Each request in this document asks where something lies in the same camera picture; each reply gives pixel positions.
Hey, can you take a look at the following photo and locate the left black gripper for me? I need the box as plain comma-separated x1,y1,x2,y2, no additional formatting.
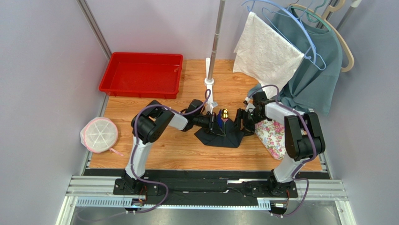
193,112,224,136

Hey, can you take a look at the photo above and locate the black paper napkin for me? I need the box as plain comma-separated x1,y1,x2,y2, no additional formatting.
194,119,254,148

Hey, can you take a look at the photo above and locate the iridescent spoon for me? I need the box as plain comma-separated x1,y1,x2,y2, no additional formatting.
220,108,229,133

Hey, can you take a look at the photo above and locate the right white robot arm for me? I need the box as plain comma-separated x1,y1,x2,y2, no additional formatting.
233,92,325,183

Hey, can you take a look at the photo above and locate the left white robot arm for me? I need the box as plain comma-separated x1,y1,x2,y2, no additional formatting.
123,99,220,189

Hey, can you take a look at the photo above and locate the floral tray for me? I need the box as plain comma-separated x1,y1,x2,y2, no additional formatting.
255,120,286,160

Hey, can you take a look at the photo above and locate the white stand with metal pole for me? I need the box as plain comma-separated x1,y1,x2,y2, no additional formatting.
204,0,226,112

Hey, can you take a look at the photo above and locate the red plastic bin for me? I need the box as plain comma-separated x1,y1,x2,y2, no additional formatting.
99,52,183,99

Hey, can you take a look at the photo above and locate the white towel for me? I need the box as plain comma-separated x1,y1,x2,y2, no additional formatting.
233,12,304,90

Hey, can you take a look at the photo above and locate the teal shirt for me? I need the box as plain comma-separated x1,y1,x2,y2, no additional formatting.
248,7,343,117

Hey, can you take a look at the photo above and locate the white mesh laundry bag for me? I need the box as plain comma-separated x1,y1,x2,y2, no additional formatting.
80,117,124,156

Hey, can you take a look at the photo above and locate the teal hanger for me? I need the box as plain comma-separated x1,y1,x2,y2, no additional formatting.
301,0,332,31

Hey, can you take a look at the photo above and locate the beige wooden hanger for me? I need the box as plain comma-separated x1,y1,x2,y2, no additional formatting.
291,0,355,72

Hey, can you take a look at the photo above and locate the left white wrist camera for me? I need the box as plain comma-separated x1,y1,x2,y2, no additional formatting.
207,101,218,113

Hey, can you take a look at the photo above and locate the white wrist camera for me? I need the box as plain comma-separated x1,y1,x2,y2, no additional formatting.
207,101,218,113
244,97,256,112

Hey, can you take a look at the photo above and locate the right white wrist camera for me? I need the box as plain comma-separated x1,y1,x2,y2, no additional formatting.
244,97,256,112

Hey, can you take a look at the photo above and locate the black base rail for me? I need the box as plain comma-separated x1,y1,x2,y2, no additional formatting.
84,168,331,208

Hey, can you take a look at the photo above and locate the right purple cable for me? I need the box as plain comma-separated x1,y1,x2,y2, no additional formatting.
244,84,318,218

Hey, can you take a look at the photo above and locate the blue wire hanger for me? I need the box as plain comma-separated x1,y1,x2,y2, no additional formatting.
241,0,327,71

